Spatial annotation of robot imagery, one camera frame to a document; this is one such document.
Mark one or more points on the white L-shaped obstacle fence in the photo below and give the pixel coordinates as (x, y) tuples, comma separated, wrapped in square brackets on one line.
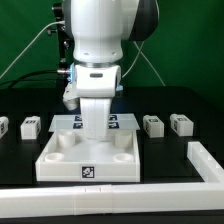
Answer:
[(208, 194)]

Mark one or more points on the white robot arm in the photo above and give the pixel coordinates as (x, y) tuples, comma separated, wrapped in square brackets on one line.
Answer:
[(98, 27)]

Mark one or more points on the white square table top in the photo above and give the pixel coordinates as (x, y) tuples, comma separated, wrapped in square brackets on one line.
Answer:
[(70, 157)]

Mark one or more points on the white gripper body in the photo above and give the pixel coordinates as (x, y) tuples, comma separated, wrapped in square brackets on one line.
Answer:
[(93, 90)]

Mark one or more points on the white tag sheet base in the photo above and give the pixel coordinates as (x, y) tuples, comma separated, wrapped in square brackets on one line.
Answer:
[(116, 121)]

